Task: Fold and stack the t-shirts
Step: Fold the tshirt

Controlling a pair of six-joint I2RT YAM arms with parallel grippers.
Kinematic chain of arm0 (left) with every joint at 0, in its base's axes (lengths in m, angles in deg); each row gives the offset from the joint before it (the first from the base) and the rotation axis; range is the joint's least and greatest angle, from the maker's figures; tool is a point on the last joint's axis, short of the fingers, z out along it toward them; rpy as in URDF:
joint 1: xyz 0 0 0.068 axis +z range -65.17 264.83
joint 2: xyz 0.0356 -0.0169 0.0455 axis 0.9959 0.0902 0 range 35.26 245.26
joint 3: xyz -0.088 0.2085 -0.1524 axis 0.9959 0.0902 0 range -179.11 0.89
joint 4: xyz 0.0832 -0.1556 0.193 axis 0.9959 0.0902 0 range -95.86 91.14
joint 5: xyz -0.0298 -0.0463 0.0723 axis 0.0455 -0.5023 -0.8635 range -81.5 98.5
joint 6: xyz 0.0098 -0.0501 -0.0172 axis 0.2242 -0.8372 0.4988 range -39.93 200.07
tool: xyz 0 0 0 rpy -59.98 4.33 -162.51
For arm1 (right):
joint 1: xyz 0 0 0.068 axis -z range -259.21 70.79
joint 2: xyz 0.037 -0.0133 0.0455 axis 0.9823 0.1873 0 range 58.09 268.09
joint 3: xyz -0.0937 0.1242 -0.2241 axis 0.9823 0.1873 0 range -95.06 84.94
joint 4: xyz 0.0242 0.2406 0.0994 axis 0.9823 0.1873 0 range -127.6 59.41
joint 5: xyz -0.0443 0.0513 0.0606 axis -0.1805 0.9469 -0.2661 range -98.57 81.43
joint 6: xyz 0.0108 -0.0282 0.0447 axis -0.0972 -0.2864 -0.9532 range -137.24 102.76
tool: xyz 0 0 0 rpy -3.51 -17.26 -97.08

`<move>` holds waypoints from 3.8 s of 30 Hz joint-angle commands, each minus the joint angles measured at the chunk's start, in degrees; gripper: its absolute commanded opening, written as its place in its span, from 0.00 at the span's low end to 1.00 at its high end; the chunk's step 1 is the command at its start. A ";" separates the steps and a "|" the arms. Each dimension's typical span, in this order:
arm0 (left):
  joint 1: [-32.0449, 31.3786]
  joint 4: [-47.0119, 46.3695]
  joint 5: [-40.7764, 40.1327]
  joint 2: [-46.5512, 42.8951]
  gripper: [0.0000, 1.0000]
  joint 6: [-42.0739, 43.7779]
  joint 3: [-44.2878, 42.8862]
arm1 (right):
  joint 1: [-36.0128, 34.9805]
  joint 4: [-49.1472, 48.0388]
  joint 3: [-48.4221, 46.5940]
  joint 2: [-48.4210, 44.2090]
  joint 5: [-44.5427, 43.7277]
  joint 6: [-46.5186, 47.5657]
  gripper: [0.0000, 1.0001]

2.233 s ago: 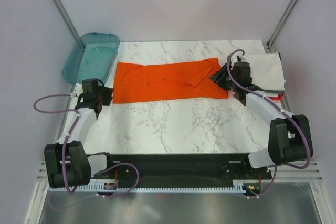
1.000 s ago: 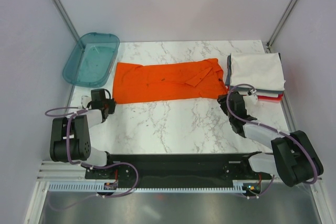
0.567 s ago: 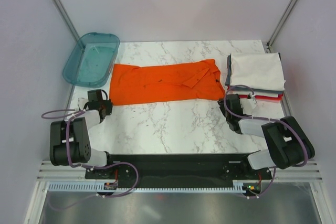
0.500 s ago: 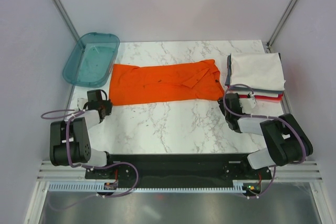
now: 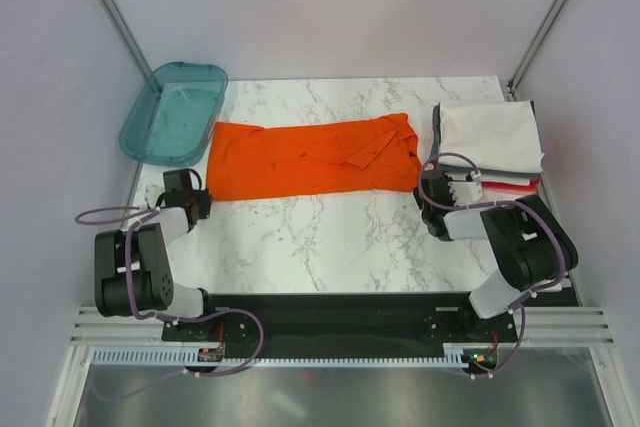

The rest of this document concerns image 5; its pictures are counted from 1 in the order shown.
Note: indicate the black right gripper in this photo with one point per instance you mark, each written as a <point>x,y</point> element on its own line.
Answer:
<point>416,196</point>

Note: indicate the front aluminium cross rail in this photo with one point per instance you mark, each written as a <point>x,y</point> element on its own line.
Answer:
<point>542,326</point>

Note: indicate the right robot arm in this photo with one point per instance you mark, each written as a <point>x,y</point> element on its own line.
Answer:
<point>531,249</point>

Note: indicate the orange t shirt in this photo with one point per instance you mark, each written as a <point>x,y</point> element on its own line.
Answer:
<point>249,162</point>

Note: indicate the right aluminium side rail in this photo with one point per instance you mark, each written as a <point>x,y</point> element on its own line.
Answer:
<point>544,190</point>

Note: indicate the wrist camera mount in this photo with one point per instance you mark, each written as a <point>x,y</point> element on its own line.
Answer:
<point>151,195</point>
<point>465,189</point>

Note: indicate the teal plastic bin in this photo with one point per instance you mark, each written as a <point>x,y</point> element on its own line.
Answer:
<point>171,122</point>

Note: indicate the right aluminium frame post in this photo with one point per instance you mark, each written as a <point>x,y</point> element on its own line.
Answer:
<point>541,34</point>

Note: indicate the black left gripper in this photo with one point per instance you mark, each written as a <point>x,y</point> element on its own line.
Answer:
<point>205,203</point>

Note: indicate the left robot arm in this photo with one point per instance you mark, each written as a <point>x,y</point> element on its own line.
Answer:
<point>132,272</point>

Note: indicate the left aluminium frame post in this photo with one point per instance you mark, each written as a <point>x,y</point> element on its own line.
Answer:
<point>126,35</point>

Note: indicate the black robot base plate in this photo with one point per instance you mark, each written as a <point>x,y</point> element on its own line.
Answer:
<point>360,324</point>

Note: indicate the aluminium frame post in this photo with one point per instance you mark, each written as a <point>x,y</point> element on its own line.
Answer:
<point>541,34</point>
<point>126,35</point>

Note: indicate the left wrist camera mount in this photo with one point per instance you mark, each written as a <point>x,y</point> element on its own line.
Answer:
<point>151,195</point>

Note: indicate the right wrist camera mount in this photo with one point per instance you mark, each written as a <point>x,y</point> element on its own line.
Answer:
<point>465,189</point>

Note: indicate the white slotted cable duct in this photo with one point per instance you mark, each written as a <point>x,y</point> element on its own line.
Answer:
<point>200,357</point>

